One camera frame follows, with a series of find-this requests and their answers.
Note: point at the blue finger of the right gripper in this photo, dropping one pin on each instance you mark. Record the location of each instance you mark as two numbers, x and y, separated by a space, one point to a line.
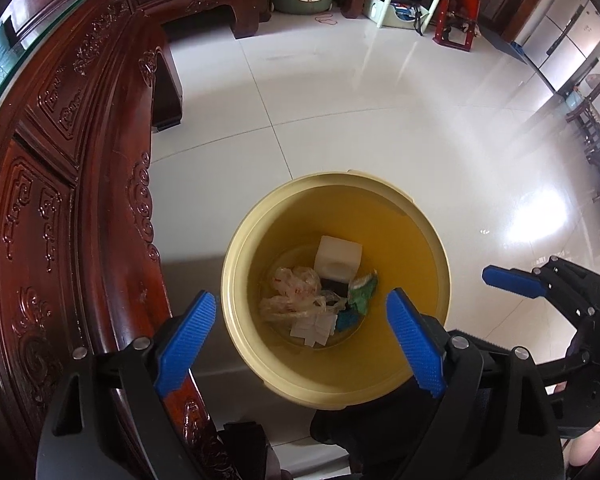
524 284

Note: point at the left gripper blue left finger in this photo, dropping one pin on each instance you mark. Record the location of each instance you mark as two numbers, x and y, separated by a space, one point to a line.
176 354

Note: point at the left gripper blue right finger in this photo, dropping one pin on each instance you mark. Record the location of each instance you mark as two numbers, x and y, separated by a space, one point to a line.
417 337

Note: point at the green wrapper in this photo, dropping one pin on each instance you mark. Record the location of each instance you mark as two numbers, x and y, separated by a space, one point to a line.
360 292

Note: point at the white paper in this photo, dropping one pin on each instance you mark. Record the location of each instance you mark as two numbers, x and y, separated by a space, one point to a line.
316 329

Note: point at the white foam block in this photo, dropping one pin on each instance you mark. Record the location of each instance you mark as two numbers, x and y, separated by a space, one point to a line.
337 259

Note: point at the clear red-print plastic bag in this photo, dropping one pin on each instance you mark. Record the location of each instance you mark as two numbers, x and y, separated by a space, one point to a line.
299 294

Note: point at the teal paper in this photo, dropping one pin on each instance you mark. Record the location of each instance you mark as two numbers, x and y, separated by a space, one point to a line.
347 319

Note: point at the brown knitted sock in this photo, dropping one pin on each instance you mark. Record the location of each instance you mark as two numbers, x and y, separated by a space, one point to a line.
337 288

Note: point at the yellow plastic trash bucket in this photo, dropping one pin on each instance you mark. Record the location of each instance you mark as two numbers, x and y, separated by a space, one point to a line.
283 231

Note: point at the person's right hand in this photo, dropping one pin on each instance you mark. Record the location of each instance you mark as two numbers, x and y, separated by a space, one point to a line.
579 451

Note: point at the wooden dining chair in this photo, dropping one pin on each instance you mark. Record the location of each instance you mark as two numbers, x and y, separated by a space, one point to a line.
586 92

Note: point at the silver refrigerator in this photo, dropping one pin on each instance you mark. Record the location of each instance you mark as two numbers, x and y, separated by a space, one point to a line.
559 37

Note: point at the red small stool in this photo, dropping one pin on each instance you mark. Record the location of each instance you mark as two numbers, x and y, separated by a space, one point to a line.
457 24

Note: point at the dark wooden coffee table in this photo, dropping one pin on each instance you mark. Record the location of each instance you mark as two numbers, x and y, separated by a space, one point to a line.
80 273

